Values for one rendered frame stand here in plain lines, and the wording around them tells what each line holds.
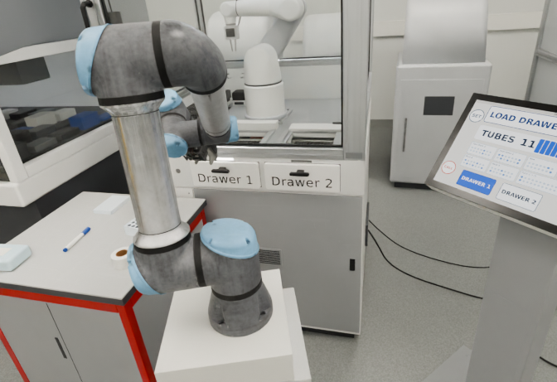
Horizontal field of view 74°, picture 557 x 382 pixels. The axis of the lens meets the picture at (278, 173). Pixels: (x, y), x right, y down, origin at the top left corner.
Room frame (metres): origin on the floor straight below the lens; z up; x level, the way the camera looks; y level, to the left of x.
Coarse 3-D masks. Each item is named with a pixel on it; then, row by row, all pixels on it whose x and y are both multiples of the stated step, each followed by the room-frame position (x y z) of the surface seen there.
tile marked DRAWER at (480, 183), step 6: (462, 174) 0.92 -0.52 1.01; (468, 174) 0.91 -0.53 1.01; (474, 174) 0.90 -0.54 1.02; (462, 180) 0.91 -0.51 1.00; (468, 180) 0.90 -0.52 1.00; (474, 180) 0.89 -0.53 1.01; (480, 180) 0.88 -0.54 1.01; (486, 180) 0.87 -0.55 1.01; (492, 180) 0.86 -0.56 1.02; (468, 186) 0.88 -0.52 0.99; (474, 186) 0.87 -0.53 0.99; (480, 186) 0.86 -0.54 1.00; (486, 186) 0.85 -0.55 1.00; (492, 186) 0.84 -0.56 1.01; (480, 192) 0.85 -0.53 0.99; (486, 192) 0.84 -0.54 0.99
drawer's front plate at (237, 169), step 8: (192, 168) 1.38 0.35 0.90; (200, 168) 1.37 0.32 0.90; (208, 168) 1.36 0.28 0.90; (216, 168) 1.35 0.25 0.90; (232, 168) 1.33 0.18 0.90; (240, 168) 1.32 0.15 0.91; (248, 168) 1.32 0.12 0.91; (256, 168) 1.31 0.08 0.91; (192, 176) 1.38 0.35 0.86; (200, 176) 1.37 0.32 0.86; (216, 176) 1.35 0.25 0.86; (224, 176) 1.34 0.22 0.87; (232, 176) 1.33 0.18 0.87; (240, 176) 1.33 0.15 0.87; (248, 176) 1.32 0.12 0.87; (256, 176) 1.31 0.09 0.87; (200, 184) 1.38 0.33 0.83; (208, 184) 1.37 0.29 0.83; (216, 184) 1.36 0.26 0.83; (224, 184) 1.35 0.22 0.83; (232, 184) 1.34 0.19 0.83; (240, 184) 1.33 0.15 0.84; (248, 184) 1.32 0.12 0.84; (256, 184) 1.31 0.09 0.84
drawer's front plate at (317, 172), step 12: (264, 168) 1.30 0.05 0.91; (276, 168) 1.28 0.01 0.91; (288, 168) 1.27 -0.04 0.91; (300, 168) 1.26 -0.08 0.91; (312, 168) 1.24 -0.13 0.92; (324, 168) 1.23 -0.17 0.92; (336, 168) 1.22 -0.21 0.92; (276, 180) 1.28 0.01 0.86; (312, 180) 1.24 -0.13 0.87; (324, 180) 1.23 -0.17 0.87; (336, 180) 1.22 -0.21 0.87; (336, 192) 1.22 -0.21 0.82
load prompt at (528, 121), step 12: (492, 108) 1.00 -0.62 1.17; (504, 108) 0.98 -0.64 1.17; (492, 120) 0.98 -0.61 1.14; (504, 120) 0.95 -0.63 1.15; (516, 120) 0.93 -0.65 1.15; (528, 120) 0.91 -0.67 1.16; (540, 120) 0.89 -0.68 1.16; (552, 120) 0.87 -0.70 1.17; (540, 132) 0.87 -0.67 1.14; (552, 132) 0.85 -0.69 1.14
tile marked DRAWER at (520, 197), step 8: (504, 184) 0.83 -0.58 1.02; (504, 192) 0.81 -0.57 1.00; (512, 192) 0.80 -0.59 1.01; (520, 192) 0.79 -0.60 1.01; (528, 192) 0.78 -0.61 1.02; (504, 200) 0.80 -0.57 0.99; (512, 200) 0.79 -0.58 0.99; (520, 200) 0.78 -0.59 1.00; (528, 200) 0.77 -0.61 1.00; (536, 200) 0.76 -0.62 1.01; (528, 208) 0.75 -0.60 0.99; (536, 208) 0.74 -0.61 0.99
